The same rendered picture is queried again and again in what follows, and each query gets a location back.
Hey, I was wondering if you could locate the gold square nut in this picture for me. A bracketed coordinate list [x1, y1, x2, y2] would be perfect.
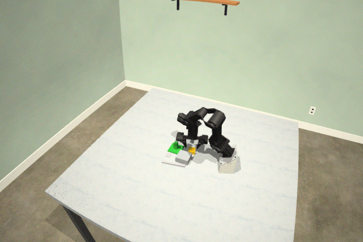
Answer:
[188, 147, 196, 155]

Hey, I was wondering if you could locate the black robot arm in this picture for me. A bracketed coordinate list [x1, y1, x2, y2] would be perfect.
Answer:
[177, 107, 235, 158]

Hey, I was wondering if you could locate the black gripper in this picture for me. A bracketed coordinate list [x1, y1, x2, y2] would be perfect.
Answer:
[176, 130, 208, 149]

